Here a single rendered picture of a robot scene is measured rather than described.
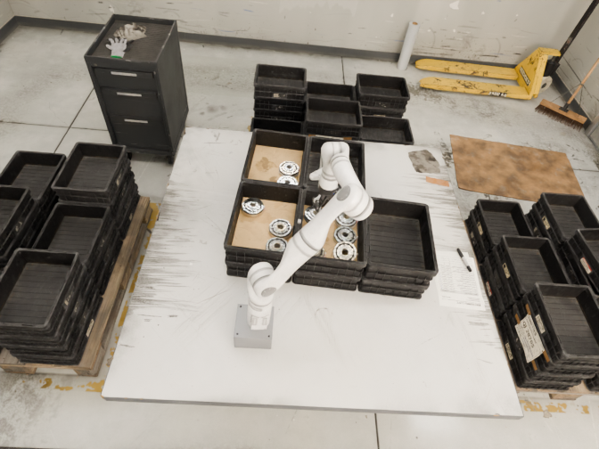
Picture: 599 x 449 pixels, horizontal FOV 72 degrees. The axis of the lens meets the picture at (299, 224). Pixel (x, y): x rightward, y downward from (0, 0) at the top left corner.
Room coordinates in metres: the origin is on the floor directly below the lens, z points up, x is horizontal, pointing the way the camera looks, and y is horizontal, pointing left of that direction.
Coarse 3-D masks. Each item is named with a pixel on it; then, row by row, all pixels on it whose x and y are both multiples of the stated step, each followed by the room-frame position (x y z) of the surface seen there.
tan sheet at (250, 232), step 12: (276, 204) 1.34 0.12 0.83; (288, 204) 1.35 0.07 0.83; (240, 216) 1.23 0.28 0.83; (264, 216) 1.25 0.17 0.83; (276, 216) 1.26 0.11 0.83; (288, 216) 1.27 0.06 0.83; (240, 228) 1.16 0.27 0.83; (252, 228) 1.17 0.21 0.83; (264, 228) 1.18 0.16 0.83; (240, 240) 1.09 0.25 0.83; (252, 240) 1.10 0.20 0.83; (264, 240) 1.11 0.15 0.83; (288, 240) 1.13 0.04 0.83
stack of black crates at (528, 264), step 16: (512, 240) 1.66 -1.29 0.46; (528, 240) 1.67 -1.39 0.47; (544, 240) 1.68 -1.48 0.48; (496, 256) 1.59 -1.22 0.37; (512, 256) 1.51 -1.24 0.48; (528, 256) 1.62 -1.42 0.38; (544, 256) 1.62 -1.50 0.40; (480, 272) 1.61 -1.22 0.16; (496, 272) 1.51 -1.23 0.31; (512, 272) 1.43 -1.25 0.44; (528, 272) 1.49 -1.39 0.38; (544, 272) 1.51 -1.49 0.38; (560, 272) 1.46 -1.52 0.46; (496, 288) 1.42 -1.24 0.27; (512, 288) 1.35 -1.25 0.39; (528, 288) 1.38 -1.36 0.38; (496, 304) 1.35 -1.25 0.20; (512, 304) 1.28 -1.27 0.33
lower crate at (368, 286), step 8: (360, 280) 1.02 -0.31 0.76; (368, 280) 0.98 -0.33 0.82; (360, 288) 1.00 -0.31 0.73; (368, 288) 0.99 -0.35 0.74; (376, 288) 0.99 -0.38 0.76; (384, 288) 0.99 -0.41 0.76; (392, 288) 1.00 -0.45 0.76; (400, 288) 1.00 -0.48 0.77; (408, 288) 0.99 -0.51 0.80; (416, 288) 0.99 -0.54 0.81; (424, 288) 0.99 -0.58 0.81; (392, 296) 0.99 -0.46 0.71; (400, 296) 0.99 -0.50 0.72; (408, 296) 1.00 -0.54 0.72; (416, 296) 1.00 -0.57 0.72
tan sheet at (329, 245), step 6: (306, 222) 1.25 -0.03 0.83; (330, 228) 1.23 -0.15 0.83; (336, 228) 1.24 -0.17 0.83; (354, 228) 1.25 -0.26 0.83; (330, 234) 1.20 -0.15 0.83; (330, 240) 1.17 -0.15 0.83; (324, 246) 1.13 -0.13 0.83; (330, 246) 1.13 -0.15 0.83; (324, 252) 1.09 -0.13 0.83; (330, 252) 1.09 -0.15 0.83; (342, 252) 1.10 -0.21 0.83
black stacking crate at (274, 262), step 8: (248, 184) 1.36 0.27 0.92; (248, 192) 1.36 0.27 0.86; (256, 192) 1.36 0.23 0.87; (264, 192) 1.36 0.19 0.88; (272, 192) 1.36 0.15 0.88; (280, 192) 1.36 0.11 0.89; (288, 192) 1.36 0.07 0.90; (296, 192) 1.36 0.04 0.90; (240, 200) 1.28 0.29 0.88; (280, 200) 1.36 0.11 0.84; (288, 200) 1.36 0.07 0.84; (296, 200) 1.36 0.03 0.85; (240, 208) 1.28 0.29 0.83; (296, 208) 1.33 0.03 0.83; (232, 224) 1.10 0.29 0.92; (232, 232) 1.09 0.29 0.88; (232, 240) 1.08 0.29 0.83; (232, 256) 0.98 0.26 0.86; (240, 256) 0.98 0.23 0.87; (248, 256) 0.98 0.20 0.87; (256, 256) 0.98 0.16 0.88; (264, 256) 0.99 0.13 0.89; (248, 264) 0.97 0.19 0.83; (272, 264) 0.99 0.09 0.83
